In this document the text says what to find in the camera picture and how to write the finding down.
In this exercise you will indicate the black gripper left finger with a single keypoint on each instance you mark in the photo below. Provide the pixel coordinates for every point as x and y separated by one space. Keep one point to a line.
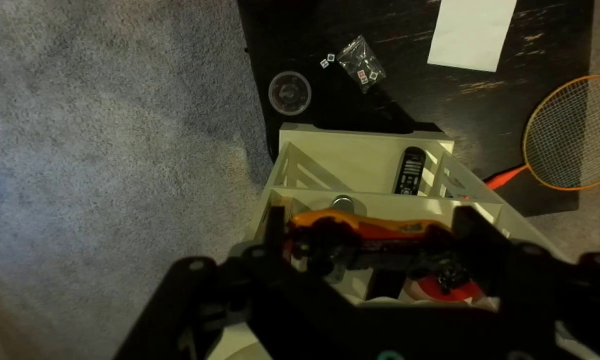
274 232

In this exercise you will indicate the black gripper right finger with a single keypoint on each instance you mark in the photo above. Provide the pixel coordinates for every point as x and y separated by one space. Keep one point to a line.
482 240

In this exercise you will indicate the white lattice shelf unit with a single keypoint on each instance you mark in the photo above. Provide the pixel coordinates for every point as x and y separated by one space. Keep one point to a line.
352 162

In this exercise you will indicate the red stick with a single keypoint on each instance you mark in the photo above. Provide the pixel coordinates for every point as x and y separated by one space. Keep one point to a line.
530 160

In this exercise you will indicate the black remote control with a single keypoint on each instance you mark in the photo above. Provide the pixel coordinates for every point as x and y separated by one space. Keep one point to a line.
411 171

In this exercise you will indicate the black coffee table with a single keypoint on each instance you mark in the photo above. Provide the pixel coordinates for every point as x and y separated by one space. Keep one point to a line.
447 107

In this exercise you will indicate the small clear cup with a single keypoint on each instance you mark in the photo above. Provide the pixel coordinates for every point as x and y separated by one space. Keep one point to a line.
290 93

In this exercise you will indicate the small black packet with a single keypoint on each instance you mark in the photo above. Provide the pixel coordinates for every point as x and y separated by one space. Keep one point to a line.
360 62

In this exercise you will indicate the white paper sheet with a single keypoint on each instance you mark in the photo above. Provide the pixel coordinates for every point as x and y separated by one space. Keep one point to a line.
473 32

